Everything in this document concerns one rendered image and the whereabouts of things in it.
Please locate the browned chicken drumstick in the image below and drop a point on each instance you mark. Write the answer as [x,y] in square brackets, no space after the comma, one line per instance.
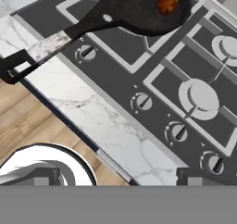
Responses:
[168,2]

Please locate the grey hob knob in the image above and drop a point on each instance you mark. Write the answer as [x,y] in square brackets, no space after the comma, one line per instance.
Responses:
[213,163]
[85,53]
[176,132]
[142,102]

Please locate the dark grey gas hob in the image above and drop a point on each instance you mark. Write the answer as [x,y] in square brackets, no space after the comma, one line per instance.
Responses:
[123,73]

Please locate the white round black-rimmed object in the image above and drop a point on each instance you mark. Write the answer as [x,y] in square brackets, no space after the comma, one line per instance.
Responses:
[77,166]

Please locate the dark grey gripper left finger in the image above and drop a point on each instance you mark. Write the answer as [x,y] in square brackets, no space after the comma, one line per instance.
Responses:
[43,174]

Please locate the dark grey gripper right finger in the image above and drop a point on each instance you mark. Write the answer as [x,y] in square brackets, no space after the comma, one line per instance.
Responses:
[193,173]

